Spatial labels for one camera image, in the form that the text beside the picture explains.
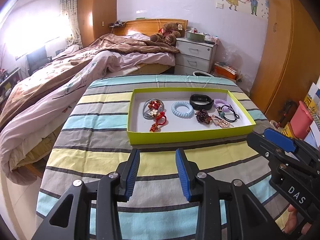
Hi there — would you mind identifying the grey hair tie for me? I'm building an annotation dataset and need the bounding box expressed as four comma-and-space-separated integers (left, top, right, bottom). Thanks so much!
142, 99, 166, 119

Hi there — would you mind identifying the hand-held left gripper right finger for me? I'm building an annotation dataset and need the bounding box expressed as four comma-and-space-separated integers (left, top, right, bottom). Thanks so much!
175, 148, 287, 240

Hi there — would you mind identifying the brown teddy bear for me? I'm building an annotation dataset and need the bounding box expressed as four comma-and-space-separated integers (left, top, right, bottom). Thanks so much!
150, 22, 182, 46

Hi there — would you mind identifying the white nightstand with drawers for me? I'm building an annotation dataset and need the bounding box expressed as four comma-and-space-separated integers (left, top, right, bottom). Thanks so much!
175, 37, 219, 75

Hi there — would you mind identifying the narrow wooden wardrobe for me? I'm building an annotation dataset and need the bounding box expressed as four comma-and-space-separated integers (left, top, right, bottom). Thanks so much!
76, 0, 118, 48

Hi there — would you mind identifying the black hair tie teal bead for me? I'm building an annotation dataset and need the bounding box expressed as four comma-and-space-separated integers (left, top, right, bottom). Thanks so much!
217, 106, 240, 122

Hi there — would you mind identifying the person's right hand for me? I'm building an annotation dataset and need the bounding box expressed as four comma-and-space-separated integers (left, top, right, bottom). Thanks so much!
284, 203, 311, 234

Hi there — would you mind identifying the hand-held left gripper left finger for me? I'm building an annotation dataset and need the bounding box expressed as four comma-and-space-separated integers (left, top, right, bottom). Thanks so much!
31, 148, 141, 240

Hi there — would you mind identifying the bed with pink quilt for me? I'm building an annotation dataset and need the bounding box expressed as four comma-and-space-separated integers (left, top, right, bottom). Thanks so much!
0, 34, 177, 186

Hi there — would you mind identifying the orange box of books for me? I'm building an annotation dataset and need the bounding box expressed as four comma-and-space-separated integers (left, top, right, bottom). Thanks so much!
214, 62, 238, 81

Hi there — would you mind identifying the yellow-green cardboard tray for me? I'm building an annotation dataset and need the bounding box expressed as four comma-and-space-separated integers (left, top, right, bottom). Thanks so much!
126, 88, 256, 145

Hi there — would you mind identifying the floral curtain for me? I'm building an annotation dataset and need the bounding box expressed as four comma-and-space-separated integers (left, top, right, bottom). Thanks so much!
60, 0, 83, 48

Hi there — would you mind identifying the striped tablecloth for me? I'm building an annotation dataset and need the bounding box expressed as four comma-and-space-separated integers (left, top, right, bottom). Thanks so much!
36, 74, 300, 240

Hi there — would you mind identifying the green storage box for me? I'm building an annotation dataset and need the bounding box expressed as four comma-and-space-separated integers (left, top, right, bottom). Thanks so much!
187, 32, 206, 42

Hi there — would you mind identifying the black smart band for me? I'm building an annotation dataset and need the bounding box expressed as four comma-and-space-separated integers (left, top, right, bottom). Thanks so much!
189, 94, 214, 110

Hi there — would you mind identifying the large wooden wardrobe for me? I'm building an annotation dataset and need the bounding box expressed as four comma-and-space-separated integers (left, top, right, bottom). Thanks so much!
250, 0, 320, 120

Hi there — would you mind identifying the purple spiral hair tie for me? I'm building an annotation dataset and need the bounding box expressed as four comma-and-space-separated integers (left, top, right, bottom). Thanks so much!
213, 99, 232, 115

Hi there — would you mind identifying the black chair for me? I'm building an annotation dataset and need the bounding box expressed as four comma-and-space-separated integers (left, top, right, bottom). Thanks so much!
26, 46, 52, 75

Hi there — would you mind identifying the brown blanket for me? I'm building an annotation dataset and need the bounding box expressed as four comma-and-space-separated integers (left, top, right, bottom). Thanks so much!
94, 34, 180, 54

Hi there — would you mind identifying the wooden headboard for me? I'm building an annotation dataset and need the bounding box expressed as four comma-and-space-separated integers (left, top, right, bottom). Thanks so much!
109, 19, 188, 37

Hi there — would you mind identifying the blue spiral hair tie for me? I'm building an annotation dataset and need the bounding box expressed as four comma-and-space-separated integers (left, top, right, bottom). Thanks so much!
171, 102, 194, 118

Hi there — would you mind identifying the pink plastic container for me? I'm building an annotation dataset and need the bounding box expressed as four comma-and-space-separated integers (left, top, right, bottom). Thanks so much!
290, 101, 314, 140

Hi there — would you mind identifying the dark beaded hair tie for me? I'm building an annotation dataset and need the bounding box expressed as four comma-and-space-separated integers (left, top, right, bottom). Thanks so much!
195, 110, 212, 124

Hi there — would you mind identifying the gold hair clip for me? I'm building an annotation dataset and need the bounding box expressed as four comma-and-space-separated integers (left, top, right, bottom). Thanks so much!
210, 115, 234, 129

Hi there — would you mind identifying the red knot ornament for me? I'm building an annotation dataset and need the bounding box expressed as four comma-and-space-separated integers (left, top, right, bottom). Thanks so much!
149, 112, 168, 133

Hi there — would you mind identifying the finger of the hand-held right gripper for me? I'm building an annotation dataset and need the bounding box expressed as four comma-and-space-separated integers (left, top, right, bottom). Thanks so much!
247, 131, 320, 178
264, 127, 320, 166

